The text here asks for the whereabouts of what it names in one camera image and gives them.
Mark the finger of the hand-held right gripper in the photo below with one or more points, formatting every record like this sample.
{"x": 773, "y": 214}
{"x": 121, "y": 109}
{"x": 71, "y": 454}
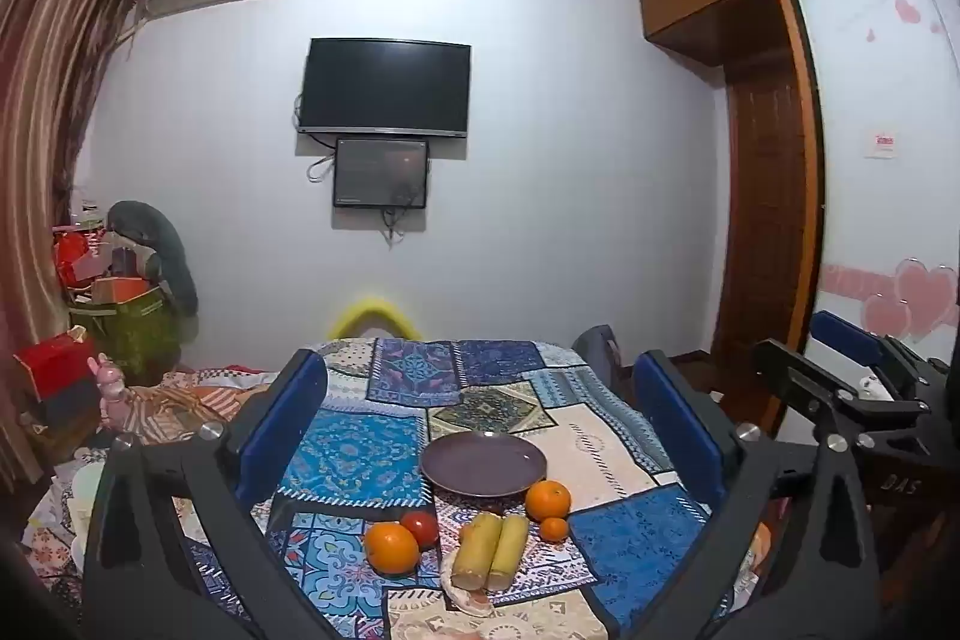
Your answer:
{"x": 802, "y": 377}
{"x": 847, "y": 332}

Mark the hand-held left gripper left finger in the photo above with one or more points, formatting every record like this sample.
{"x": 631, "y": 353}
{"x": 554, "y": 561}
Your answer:
{"x": 281, "y": 430}

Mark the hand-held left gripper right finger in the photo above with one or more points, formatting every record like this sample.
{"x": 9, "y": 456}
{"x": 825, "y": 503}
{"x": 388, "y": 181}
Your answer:
{"x": 679, "y": 422}

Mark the large orange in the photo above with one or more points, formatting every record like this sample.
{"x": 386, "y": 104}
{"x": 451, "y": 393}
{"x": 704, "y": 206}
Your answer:
{"x": 547, "y": 500}
{"x": 391, "y": 548}

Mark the small tangerine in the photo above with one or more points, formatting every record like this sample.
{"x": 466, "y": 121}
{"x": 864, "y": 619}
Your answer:
{"x": 554, "y": 528}

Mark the red tomato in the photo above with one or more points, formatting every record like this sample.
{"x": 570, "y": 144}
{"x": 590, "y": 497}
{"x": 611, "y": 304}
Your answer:
{"x": 421, "y": 527}

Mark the dark purple plate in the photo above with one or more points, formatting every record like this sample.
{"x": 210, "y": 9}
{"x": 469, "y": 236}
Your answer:
{"x": 484, "y": 464}

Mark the green sugarcane piece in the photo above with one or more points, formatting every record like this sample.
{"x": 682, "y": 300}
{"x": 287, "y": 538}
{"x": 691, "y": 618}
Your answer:
{"x": 508, "y": 554}

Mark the yellow sugarcane piece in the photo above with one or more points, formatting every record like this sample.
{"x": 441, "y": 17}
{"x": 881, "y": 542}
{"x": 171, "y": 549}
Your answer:
{"x": 474, "y": 554}

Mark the pink sweet potato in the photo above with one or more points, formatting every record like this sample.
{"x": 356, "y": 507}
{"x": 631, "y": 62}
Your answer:
{"x": 465, "y": 599}

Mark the patchwork tablecloth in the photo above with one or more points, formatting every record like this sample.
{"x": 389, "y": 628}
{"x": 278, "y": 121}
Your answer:
{"x": 360, "y": 452}

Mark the striped cloth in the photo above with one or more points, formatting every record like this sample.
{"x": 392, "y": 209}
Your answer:
{"x": 187, "y": 407}

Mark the dark grey chair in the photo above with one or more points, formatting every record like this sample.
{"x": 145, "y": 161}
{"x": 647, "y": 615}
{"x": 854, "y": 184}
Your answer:
{"x": 596, "y": 355}

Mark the white heart-print sliding door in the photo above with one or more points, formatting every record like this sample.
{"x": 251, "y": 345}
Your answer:
{"x": 885, "y": 220}

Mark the yellow chair back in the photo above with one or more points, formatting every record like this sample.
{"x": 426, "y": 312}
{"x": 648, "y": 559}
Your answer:
{"x": 375, "y": 308}

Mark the pink plush rabbit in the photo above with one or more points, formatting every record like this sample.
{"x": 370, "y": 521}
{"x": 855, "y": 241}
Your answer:
{"x": 111, "y": 392}

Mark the red label sticker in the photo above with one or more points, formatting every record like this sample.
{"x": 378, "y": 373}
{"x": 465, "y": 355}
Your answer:
{"x": 883, "y": 142}

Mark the wooden wardrobe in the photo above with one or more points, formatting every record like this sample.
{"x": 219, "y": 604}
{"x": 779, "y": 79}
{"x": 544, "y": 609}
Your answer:
{"x": 757, "y": 160}

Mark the orange box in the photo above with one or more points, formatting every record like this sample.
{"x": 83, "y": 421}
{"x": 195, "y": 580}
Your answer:
{"x": 120, "y": 289}

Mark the red box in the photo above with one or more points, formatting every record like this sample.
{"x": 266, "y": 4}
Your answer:
{"x": 54, "y": 362}

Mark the red bag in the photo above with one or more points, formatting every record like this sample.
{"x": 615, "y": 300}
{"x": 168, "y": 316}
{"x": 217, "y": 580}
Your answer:
{"x": 75, "y": 254}

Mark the striped brown curtain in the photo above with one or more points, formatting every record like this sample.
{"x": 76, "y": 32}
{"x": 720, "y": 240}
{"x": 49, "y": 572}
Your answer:
{"x": 45, "y": 123}

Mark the small black wall monitor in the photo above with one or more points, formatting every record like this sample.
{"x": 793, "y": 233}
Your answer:
{"x": 380, "y": 173}

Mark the black wall television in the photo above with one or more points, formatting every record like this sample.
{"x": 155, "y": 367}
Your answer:
{"x": 384, "y": 85}

